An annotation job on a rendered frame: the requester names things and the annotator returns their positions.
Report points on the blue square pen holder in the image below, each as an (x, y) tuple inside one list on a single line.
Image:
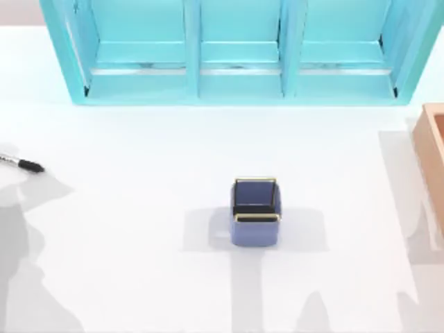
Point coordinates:
[(255, 230)]

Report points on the light blue rack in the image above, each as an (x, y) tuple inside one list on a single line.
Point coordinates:
[(239, 45)]

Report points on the black and white marker pen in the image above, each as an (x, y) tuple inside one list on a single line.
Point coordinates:
[(29, 165)]

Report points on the salmon shallow box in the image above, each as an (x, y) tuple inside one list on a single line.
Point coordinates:
[(428, 145)]

